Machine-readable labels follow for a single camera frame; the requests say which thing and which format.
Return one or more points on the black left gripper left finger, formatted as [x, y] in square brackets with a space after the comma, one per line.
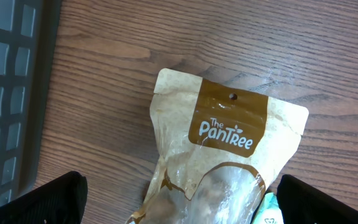
[61, 201]

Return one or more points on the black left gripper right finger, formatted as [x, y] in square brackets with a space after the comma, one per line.
[301, 203]

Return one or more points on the teal snack packet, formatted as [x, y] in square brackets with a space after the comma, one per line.
[269, 211]

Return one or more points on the brown snack pouch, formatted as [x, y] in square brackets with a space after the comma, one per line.
[219, 148]

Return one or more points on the grey plastic mesh basket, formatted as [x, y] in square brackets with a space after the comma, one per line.
[28, 32]

